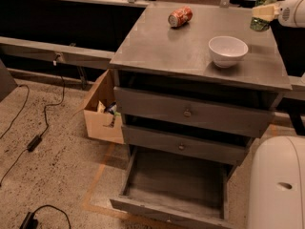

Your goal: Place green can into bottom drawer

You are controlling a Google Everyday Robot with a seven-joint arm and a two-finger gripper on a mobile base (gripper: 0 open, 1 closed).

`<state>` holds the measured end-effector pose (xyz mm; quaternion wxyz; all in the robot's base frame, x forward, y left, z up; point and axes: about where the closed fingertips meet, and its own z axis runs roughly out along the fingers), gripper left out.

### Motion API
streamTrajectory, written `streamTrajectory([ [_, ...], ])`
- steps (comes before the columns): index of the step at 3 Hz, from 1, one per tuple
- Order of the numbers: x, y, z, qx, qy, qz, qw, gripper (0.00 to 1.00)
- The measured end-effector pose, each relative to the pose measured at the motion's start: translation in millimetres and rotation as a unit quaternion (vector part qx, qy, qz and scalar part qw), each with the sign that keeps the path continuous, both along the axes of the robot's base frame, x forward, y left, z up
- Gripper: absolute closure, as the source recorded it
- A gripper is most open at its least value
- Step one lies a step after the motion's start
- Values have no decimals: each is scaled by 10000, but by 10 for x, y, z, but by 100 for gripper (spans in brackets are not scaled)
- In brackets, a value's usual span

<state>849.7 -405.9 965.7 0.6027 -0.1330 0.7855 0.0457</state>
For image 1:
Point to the black charger bottom left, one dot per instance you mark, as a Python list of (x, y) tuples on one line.
[(30, 222)]

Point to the green soda can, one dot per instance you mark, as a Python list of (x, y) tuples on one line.
[(263, 13)]

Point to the items inside cardboard box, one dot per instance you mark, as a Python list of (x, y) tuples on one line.
[(109, 109)]

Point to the cardboard box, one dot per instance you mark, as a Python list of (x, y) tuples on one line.
[(100, 123)]

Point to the grey drawer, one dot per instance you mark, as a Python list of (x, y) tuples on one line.
[(209, 115), (179, 190), (184, 145)]

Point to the top grey drawer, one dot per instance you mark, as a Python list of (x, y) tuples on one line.
[(209, 115)]

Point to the orange soda can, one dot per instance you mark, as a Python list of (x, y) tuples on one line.
[(180, 16)]

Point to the black power adapter with cable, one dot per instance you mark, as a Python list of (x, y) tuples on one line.
[(37, 139)]

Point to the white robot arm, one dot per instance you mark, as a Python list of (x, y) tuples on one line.
[(277, 185)]

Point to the white bowl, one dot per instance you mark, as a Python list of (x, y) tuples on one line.
[(227, 51)]

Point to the grey drawer cabinet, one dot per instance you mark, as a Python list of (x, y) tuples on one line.
[(157, 58)]

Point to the bottom grey drawer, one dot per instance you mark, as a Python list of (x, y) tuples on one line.
[(179, 190)]

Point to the middle grey drawer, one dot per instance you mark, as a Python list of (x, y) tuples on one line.
[(184, 145)]

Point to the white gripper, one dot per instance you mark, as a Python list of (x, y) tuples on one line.
[(290, 12)]

